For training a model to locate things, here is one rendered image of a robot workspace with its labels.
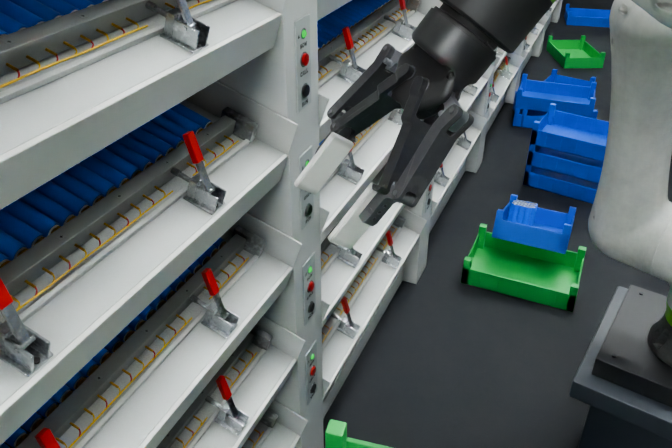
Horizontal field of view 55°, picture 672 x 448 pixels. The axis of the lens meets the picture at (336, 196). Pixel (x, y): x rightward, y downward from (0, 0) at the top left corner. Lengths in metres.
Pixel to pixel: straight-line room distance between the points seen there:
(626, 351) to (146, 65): 0.96
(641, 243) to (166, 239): 0.80
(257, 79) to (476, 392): 0.96
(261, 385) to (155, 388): 0.28
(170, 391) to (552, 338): 1.14
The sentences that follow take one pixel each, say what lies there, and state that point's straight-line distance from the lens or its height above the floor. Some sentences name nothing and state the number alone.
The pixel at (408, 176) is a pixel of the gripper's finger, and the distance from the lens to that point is 0.57.
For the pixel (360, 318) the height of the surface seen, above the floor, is 0.18.
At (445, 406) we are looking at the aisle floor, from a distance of 1.52.
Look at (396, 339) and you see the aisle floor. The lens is 1.65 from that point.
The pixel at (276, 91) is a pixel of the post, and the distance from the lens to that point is 0.84.
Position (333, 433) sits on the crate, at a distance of 0.74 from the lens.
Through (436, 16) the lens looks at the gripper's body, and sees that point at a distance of 0.59.
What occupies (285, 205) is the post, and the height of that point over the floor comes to 0.65.
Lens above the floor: 1.13
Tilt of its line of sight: 31 degrees down
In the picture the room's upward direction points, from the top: straight up
